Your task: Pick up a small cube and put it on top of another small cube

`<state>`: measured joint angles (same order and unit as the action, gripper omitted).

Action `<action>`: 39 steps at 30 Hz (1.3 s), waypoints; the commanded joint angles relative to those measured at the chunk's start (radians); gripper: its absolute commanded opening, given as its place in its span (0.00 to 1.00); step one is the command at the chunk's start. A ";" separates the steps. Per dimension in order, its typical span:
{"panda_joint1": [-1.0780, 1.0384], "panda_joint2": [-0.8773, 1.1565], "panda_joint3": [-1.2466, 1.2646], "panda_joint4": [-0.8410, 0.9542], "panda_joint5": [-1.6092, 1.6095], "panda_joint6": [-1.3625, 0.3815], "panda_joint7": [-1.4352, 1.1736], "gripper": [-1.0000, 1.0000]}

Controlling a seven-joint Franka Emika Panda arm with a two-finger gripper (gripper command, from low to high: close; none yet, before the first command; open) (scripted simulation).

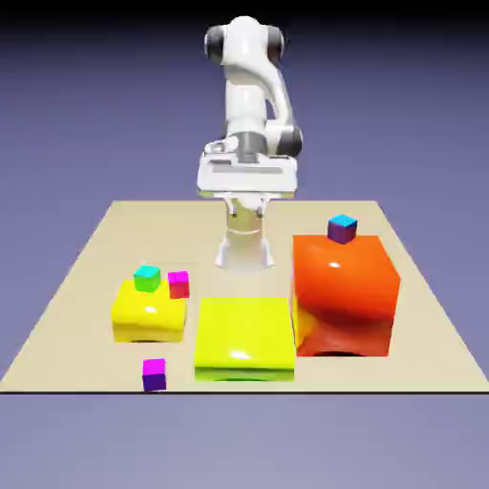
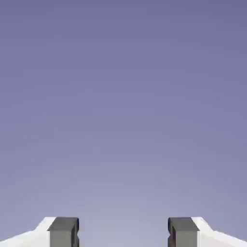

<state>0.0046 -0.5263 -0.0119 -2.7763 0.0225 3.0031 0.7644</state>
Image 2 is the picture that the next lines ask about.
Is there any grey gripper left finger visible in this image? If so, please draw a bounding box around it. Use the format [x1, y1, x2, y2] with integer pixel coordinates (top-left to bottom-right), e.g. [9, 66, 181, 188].
[0, 216, 80, 247]

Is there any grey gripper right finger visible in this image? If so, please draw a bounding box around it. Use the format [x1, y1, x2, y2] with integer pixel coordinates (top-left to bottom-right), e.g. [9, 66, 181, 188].
[167, 216, 247, 247]

